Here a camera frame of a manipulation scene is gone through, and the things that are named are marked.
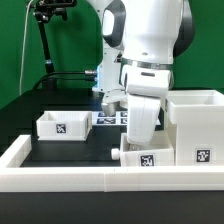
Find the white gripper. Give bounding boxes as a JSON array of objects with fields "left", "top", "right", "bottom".
[{"left": 127, "top": 95, "right": 161, "bottom": 146}]

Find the white front drawer tray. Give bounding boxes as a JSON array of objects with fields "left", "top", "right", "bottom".
[{"left": 111, "top": 131, "right": 175, "bottom": 167}]

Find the white drawer tray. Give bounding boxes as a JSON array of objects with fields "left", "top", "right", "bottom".
[
  {"left": 36, "top": 111, "right": 92, "bottom": 141},
  {"left": 111, "top": 131, "right": 175, "bottom": 167}
]

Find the white drawer cabinet box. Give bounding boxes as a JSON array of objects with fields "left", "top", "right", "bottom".
[{"left": 166, "top": 90, "right": 224, "bottom": 166}]

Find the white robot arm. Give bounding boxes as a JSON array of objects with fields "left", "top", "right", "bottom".
[{"left": 86, "top": 0, "right": 195, "bottom": 146}]

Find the white rear drawer tray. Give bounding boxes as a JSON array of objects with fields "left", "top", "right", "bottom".
[{"left": 36, "top": 111, "right": 92, "bottom": 141}]

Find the white marker tag plate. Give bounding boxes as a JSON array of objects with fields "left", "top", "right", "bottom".
[{"left": 92, "top": 111, "right": 128, "bottom": 126}]

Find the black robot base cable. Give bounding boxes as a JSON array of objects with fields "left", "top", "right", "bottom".
[{"left": 32, "top": 69, "right": 99, "bottom": 91}]

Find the black camera stand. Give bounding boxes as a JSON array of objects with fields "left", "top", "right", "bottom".
[{"left": 34, "top": 0, "right": 77, "bottom": 90}]

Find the white U-shaped border frame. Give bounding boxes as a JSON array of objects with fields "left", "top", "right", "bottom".
[{"left": 0, "top": 135, "right": 224, "bottom": 192}]

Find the white hanging cable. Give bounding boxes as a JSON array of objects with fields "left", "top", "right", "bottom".
[{"left": 18, "top": 0, "right": 36, "bottom": 96}]

